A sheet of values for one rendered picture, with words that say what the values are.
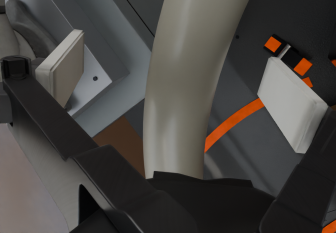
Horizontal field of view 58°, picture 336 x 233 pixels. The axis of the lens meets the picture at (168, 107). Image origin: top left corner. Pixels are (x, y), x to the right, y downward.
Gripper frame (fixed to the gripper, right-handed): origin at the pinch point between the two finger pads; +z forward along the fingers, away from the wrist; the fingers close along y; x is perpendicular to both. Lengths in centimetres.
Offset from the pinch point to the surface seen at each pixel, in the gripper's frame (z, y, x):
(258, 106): 100, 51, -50
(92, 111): 43, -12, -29
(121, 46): 42.2, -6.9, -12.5
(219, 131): 103, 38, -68
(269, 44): 103, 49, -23
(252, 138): 98, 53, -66
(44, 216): 133, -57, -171
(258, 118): 99, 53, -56
